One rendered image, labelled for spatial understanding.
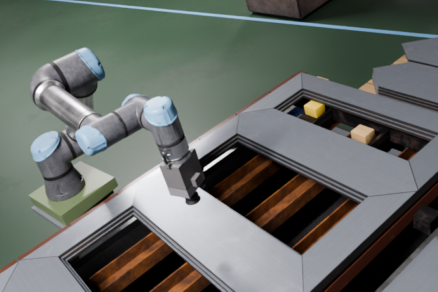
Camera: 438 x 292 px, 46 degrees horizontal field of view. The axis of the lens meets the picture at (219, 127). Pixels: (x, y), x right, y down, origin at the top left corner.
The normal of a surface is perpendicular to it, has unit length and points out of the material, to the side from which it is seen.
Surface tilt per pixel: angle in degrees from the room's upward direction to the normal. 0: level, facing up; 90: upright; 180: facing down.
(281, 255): 0
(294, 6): 93
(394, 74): 0
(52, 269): 0
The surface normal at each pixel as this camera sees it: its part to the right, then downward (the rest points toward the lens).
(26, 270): -0.25, -0.81
